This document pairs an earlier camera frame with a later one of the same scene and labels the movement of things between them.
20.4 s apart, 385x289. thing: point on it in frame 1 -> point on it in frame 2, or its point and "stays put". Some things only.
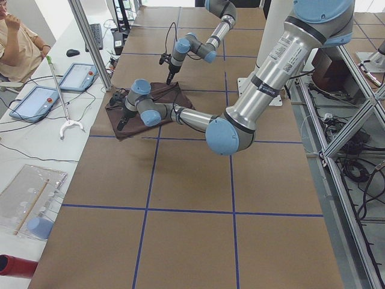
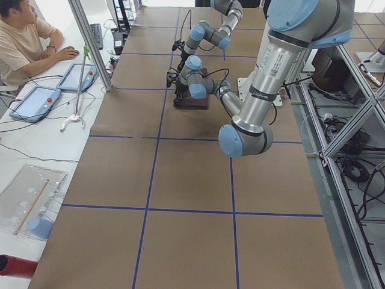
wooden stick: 30,207 stays put
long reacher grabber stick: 69,122 -> 77,117
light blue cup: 40,227 stays put
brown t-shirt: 171,93 -> 186,102
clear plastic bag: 30,203 stays put
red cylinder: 11,265 stays put
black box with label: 118,41 stays put
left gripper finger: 122,122 -> 180,99
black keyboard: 96,31 stays put
